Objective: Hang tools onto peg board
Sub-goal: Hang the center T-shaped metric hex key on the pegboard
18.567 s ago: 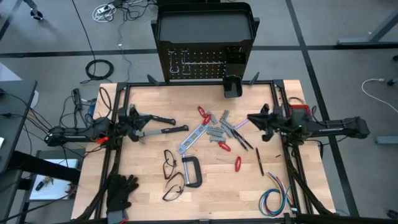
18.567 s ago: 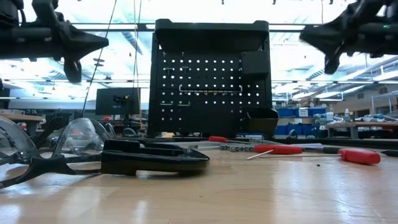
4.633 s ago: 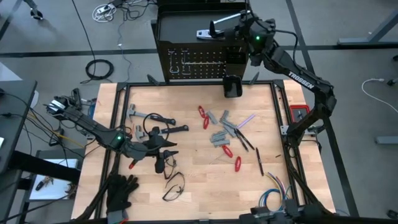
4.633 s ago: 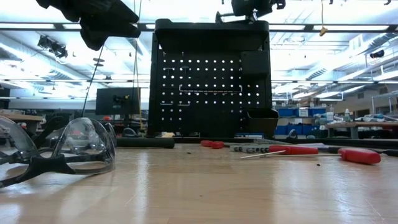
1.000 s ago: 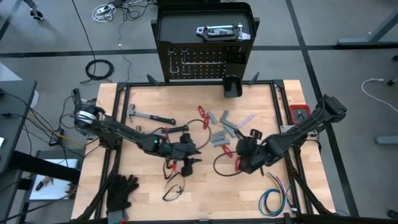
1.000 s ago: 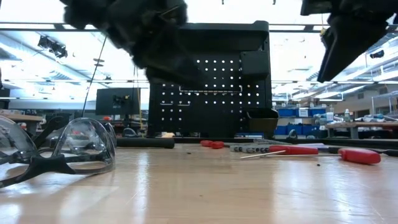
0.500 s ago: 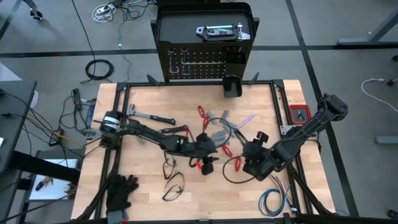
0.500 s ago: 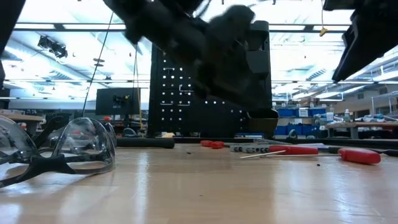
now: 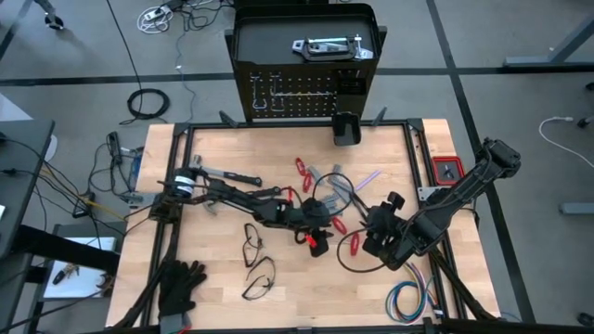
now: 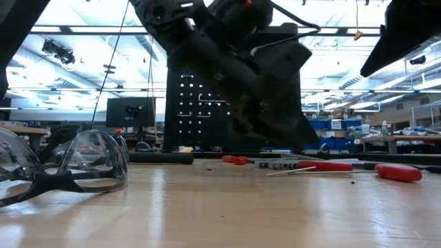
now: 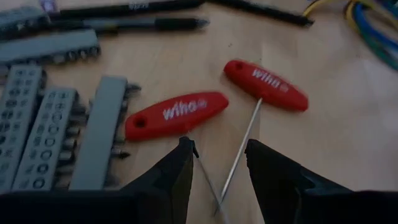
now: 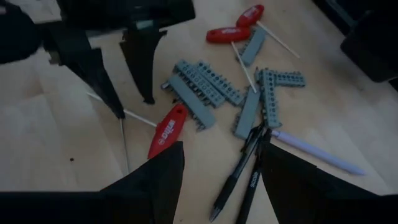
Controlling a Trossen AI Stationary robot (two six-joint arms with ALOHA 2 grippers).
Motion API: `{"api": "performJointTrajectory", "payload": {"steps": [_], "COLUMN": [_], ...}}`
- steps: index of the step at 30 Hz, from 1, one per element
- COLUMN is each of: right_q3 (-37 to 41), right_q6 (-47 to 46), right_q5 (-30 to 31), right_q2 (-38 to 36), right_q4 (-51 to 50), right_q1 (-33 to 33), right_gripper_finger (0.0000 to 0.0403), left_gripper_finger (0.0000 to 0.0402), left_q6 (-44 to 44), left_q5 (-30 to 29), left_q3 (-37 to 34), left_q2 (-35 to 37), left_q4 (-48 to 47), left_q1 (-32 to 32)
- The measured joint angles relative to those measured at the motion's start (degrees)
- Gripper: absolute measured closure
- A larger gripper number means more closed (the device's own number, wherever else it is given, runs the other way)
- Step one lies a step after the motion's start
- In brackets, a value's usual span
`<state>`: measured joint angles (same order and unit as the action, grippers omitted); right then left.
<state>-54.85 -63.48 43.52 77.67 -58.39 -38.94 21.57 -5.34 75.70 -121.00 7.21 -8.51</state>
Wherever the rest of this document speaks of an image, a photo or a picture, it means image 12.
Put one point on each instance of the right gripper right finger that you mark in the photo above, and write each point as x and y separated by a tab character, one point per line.
311	202

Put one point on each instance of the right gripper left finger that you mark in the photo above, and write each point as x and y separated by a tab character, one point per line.
140	199

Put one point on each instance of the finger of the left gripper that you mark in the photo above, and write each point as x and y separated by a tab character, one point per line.
84	56
141	56

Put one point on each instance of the lilac pen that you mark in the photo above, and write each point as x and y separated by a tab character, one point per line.
311	151

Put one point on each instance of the black ballpoint pen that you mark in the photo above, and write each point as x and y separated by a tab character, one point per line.
231	183
252	186

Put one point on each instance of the grey perforated beams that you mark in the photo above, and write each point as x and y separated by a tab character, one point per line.
202	84

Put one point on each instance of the black aluminium table frame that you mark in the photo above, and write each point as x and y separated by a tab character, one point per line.
332	12

